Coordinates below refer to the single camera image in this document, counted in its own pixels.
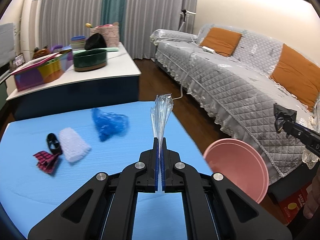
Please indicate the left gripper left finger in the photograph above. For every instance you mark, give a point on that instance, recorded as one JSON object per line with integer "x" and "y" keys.
{"x": 105, "y": 206}

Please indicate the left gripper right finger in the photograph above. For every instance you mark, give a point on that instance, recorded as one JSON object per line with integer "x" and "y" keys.
{"x": 214, "y": 207}

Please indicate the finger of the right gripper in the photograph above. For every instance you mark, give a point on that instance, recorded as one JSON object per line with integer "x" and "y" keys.
{"x": 306, "y": 136}

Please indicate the black plastic bag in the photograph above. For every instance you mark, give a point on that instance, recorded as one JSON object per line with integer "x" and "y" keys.
{"x": 283, "y": 115}

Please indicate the pink black patterned wrapper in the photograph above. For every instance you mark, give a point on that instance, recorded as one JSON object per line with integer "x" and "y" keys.
{"x": 46, "y": 161}

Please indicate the black elastic band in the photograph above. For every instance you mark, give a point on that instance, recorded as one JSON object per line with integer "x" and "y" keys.
{"x": 53, "y": 144}

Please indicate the blue plastic bag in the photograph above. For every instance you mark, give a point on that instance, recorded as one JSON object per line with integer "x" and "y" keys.
{"x": 109, "y": 124}

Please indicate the clear zip bag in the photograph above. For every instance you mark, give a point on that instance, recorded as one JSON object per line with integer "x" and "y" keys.
{"x": 160, "y": 112}

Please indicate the person's right hand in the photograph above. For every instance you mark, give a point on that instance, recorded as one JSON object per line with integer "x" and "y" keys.
{"x": 312, "y": 202}

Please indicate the pink plastic basin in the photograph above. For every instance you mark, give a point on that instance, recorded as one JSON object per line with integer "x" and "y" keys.
{"x": 241, "y": 164}

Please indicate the near orange cushion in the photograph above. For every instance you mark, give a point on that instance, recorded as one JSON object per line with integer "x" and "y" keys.
{"x": 297, "y": 75}

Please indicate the orange cushion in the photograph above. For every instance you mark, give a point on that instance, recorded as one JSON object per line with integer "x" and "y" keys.
{"x": 222, "y": 41}
{"x": 297, "y": 75}

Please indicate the red box under sofa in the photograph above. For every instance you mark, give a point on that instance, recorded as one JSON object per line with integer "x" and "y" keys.
{"x": 293, "y": 203}

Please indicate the blue foam table mat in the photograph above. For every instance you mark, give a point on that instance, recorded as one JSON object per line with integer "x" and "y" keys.
{"x": 28, "y": 194}

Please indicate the grey quilted sofa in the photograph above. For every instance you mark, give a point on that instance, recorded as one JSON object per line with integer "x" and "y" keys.
{"x": 238, "y": 93}

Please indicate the white top coffee table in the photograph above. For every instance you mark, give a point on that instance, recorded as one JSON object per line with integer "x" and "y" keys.
{"x": 115, "y": 83}

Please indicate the far orange cushion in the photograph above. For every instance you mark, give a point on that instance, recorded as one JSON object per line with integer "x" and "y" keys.
{"x": 222, "y": 41}

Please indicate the white power strip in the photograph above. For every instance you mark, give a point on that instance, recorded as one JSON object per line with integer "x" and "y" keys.
{"x": 207, "y": 49}

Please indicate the dark green round tin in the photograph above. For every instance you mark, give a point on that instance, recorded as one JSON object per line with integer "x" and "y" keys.
{"x": 90, "y": 60}

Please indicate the colourful storage box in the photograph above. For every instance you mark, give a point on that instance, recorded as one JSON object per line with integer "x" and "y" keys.
{"x": 43, "y": 70}

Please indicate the stacked coloured bowls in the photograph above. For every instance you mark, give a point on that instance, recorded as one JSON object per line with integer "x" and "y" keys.
{"x": 78, "y": 42}

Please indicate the pink quilted basket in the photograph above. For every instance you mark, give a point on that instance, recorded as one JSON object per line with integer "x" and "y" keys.
{"x": 110, "y": 33}

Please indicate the white floor lamp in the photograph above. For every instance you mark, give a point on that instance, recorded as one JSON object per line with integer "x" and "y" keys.
{"x": 185, "y": 18}

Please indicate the grey covered television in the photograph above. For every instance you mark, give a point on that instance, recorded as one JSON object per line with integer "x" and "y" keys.
{"x": 7, "y": 46}

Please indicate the grey curtain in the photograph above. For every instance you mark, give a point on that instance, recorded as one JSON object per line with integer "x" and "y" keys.
{"x": 62, "y": 19}

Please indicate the white standing air conditioner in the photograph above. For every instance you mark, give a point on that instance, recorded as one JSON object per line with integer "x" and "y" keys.
{"x": 30, "y": 28}

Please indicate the teal curtain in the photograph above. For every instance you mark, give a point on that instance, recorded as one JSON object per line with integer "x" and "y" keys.
{"x": 114, "y": 11}

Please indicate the small photo frame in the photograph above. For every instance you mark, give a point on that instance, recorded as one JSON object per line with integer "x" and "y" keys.
{"x": 18, "y": 61}

